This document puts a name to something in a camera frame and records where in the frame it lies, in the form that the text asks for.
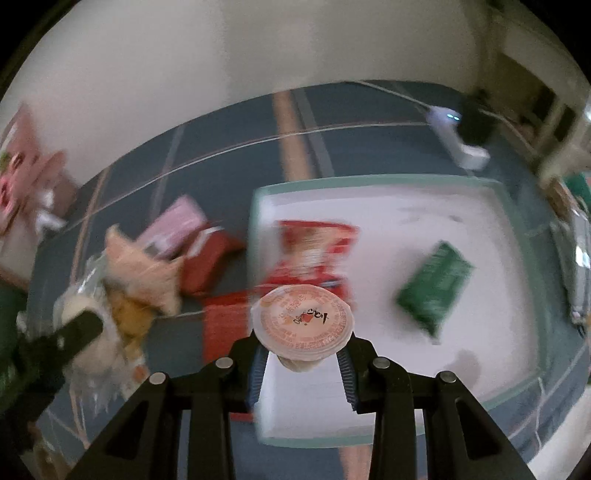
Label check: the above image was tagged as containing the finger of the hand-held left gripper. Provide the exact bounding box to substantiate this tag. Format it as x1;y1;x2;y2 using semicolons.
18;309;105;370

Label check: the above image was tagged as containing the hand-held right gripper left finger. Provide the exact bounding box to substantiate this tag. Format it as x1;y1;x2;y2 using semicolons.
65;335;269;480

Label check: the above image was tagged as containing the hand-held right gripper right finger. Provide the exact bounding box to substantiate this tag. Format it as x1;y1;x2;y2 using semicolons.
337;335;532;480

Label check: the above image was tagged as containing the yellow snack packet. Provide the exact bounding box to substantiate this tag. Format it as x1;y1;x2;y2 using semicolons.
106;291;155;352

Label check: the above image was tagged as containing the jelly cup with orange lid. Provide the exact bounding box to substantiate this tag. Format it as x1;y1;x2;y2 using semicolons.
250;285;356;372

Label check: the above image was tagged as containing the white tray with teal rim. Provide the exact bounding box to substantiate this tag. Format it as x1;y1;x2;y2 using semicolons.
247;174;555;448

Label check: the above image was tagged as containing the beige snack packet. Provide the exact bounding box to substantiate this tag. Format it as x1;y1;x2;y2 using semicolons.
104;224;185;317

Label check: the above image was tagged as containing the green snack box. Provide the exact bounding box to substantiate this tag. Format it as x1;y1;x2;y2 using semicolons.
396;240;476;339

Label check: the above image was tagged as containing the dark red wrapped snack packet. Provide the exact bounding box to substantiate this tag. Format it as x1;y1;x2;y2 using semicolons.
178;226;245;296

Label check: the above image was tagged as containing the red printed snack bag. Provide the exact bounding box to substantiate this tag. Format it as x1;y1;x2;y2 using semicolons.
265;220;361;315

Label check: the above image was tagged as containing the brown cardboard box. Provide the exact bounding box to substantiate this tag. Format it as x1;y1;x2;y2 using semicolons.
44;175;79;220

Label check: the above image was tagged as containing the pink snack packet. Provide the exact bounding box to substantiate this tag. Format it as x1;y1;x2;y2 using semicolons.
139;195;208;259

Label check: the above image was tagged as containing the pink flower bouquet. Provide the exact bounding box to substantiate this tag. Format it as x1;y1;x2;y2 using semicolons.
0;104;70;232

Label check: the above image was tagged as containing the white power strip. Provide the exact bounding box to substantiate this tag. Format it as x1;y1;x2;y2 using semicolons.
426;105;490;171

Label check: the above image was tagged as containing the grey plastic bag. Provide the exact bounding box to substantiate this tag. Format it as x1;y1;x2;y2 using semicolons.
549;203;591;328

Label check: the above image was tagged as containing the black power adapter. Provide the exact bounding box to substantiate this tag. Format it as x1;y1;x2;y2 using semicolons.
455;95;497;146

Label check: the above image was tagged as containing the white cable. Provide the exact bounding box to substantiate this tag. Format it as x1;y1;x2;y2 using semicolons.
358;80;437;114

